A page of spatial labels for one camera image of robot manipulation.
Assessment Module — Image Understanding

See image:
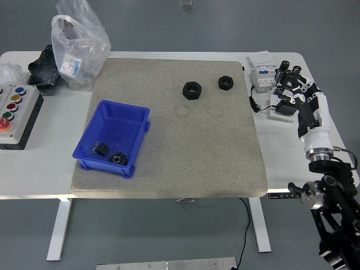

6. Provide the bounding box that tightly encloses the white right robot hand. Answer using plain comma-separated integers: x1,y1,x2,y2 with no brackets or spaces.
277,68,335,154

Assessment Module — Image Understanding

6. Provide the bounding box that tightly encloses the large black gear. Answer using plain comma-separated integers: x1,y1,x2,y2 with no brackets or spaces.
107,152,128,167

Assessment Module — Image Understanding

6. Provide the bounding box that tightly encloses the small black gear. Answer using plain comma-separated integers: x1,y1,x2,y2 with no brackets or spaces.
94,142,110,157

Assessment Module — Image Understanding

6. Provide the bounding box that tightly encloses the small black hex nut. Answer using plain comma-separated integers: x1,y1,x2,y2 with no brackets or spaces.
218,75,234,91

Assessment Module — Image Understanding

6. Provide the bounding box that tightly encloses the large black hex nut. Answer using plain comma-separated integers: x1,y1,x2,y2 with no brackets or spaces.
182,80,202,100

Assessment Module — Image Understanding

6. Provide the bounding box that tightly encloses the blue plastic box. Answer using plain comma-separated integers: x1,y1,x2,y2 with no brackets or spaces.
72,100,151,180

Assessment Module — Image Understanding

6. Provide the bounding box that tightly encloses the grey button control box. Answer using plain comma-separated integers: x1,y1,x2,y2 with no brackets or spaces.
0,84,45,151

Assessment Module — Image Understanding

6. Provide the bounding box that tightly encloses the black power adapter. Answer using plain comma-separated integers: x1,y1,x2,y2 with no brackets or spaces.
275,100,298,116

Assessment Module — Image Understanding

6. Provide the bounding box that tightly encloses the white square plate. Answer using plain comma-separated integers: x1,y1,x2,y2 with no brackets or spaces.
267,94,298,124

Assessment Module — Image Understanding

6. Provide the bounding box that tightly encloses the black table control panel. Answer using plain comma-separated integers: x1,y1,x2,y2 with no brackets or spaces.
267,192,296,201

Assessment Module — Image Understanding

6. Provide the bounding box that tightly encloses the white circuit breaker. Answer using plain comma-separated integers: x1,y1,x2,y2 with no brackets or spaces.
247,51,278,93

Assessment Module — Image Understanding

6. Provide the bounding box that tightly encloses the white table leg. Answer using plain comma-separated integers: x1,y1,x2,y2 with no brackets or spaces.
247,197,272,253
46,198,73,262

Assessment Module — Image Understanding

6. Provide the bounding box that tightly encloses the grey-brown felt mat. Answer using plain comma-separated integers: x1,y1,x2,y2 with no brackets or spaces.
70,58,268,199

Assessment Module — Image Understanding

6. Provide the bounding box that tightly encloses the metal floor socket cover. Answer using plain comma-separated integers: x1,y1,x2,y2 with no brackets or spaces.
179,0,195,15

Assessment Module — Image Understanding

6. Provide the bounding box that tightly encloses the clear plastic bag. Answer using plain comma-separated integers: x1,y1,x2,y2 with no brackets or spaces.
51,0,112,92

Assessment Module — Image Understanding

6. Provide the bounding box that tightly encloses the white blue packet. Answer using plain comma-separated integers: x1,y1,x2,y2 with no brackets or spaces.
60,55,82,78

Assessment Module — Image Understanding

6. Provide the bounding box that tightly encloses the crumpled clear plastic wrap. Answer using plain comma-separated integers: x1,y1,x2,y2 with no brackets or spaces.
0,62,29,86

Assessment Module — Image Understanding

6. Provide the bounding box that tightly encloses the black adapter cord with plug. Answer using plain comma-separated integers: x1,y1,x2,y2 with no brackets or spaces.
249,85,278,113

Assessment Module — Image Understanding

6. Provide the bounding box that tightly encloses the black hanging power cable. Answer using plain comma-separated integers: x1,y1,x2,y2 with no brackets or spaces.
230,197,251,269

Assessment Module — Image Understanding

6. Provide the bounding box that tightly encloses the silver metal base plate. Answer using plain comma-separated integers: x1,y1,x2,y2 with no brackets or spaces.
96,256,237,270

